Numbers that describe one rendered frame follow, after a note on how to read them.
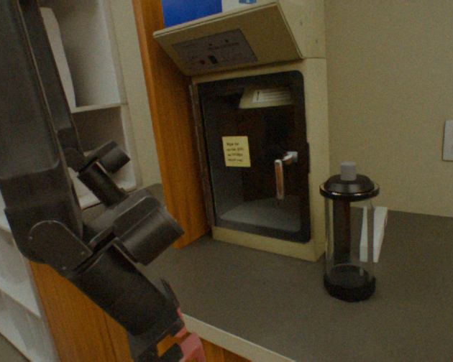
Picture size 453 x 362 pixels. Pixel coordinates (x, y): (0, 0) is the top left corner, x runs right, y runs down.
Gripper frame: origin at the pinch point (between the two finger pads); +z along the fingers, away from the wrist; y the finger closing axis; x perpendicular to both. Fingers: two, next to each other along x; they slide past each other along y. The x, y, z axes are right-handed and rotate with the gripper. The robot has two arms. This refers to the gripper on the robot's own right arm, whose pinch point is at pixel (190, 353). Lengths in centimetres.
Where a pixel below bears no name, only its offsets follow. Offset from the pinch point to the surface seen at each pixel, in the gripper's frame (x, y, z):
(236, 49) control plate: -42, 30, -24
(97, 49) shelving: -36, 158, -50
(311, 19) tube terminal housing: -57, 24, -20
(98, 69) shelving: -30, 160, -42
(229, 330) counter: -4.3, 12.2, 13.4
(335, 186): -35.6, 9.5, 3.6
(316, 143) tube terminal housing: -44, 24, 2
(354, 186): -37.4, 6.9, 4.4
